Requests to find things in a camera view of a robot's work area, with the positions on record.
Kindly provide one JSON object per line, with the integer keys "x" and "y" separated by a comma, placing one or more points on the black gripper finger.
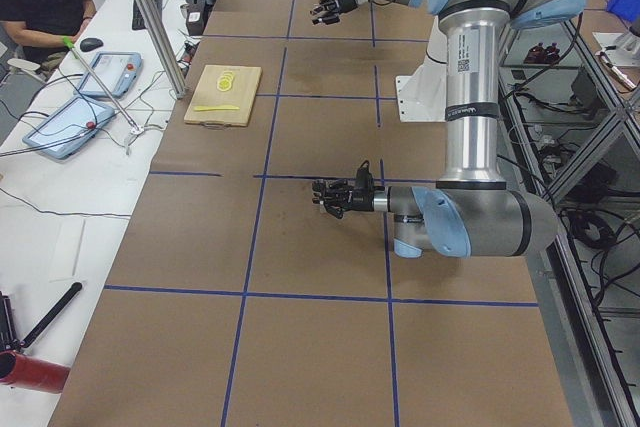
{"x": 336, "y": 207}
{"x": 334, "y": 187}
{"x": 326, "y": 18}
{"x": 325, "y": 7}

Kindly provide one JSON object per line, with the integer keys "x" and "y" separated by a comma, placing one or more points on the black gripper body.
{"x": 348, "y": 0}
{"x": 361, "y": 200}

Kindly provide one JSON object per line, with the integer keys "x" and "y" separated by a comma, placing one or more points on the bamboo cutting board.
{"x": 243, "y": 92}

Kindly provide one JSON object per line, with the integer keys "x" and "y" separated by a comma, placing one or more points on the lemon slice nearest knife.
{"x": 222, "y": 85}

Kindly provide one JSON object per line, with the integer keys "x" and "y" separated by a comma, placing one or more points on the yellow plastic knife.
{"x": 220, "y": 107}

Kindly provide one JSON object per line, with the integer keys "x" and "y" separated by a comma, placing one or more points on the black computer mouse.
{"x": 90, "y": 44}

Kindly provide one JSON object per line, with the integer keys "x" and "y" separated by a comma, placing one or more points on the teach pendant far side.
{"x": 69, "y": 128}

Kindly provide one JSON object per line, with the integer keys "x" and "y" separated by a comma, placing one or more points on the white foam block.
{"x": 67, "y": 248}

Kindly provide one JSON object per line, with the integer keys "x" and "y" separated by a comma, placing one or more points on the grey office chair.
{"x": 15, "y": 78}

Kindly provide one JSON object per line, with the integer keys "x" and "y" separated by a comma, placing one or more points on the red cylinder bottle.
{"x": 18, "y": 370}

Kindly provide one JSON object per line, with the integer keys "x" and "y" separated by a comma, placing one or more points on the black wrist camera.
{"x": 364, "y": 179}

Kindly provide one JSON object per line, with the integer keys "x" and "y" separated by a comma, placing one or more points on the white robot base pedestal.
{"x": 421, "y": 97}

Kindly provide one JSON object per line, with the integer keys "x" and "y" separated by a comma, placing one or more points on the reacher grabber stick green handle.
{"x": 135, "y": 128}

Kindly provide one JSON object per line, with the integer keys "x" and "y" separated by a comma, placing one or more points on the aluminium frame post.
{"x": 160, "y": 40}

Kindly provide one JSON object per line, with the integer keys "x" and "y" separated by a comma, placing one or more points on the teach pendant near post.
{"x": 117, "y": 70}

